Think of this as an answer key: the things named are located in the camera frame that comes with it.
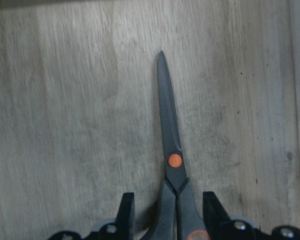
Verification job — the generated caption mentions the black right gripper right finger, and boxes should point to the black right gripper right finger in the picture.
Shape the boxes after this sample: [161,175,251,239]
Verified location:
[202,191,231,240]

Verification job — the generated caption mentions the grey orange scissors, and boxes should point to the grey orange scissors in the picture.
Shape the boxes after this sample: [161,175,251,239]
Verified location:
[142,51,210,240]

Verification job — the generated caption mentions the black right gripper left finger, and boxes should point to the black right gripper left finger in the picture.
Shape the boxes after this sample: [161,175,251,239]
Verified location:
[114,192,135,240]

